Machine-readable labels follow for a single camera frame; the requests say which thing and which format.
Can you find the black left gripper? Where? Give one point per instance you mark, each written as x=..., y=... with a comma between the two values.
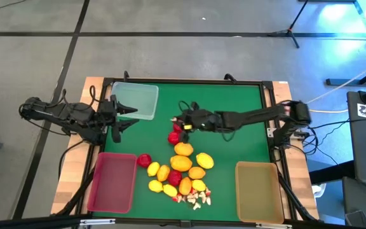
x=105, y=113

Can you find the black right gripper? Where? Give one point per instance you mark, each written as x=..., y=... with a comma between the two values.
x=202, y=120

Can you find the red strawberry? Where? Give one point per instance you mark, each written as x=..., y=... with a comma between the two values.
x=177, y=128
x=144, y=160
x=173, y=138

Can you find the large orange mango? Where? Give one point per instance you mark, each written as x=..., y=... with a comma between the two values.
x=181, y=163

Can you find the yellow lemon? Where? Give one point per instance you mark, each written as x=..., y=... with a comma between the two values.
x=153, y=169
x=170, y=190
x=155, y=186
x=205, y=160
x=198, y=185

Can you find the red apple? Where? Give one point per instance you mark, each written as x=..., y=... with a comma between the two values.
x=174, y=177

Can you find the small red mushroom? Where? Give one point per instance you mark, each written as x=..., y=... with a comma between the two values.
x=207, y=192
x=193, y=191

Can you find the peach mushroom with red cap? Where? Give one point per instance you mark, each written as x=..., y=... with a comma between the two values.
x=180, y=198

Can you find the brown white mushroom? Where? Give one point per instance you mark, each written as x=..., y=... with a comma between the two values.
x=185, y=198

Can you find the white garlic toy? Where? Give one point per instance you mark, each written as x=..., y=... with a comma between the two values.
x=196, y=206
x=191, y=200

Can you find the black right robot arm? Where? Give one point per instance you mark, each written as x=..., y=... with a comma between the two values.
x=249, y=116

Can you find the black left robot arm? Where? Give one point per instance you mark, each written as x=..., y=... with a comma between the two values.
x=71, y=116

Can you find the clear plastic bin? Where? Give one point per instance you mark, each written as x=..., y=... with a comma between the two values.
x=135, y=100

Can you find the green table mat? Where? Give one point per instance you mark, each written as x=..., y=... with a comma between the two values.
x=234, y=95

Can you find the pink plastic bin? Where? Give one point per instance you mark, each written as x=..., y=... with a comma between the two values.
x=113, y=183

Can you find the small white mushroom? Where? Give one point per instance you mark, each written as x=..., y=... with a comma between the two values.
x=208, y=201

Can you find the orange plastic bin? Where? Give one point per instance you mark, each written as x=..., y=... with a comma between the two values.
x=259, y=192

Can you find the black tripod stand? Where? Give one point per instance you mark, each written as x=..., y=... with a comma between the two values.
x=289, y=31

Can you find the black stand base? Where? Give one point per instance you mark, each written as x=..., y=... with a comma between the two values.
x=342, y=82

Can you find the grey floor bin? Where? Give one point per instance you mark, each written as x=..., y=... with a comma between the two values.
x=357, y=219

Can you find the black diagonal frame strut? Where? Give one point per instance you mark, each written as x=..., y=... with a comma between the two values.
x=75, y=194
x=294, y=197

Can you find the silver bracket plate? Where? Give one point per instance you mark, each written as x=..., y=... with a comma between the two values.
x=273, y=226
x=97, y=221

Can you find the black frame beam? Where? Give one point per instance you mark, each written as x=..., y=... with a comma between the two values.
x=27, y=222

